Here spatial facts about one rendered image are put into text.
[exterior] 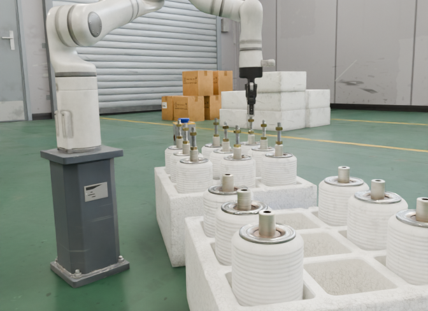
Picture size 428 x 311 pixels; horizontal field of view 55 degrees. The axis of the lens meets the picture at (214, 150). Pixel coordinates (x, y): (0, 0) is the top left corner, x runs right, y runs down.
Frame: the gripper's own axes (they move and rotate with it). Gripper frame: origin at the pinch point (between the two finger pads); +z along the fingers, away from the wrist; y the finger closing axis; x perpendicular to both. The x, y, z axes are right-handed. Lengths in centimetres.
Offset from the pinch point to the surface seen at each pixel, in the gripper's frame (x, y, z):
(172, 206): -20.5, 38.8, 19.8
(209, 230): -10, 62, 17
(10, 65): -298, -400, -37
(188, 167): -16.9, 33.9, 11.2
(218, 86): -27, -388, -4
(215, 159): -10.8, 18.5, 12.0
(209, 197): -10, 62, 11
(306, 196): 13.4, 28.7, 20.4
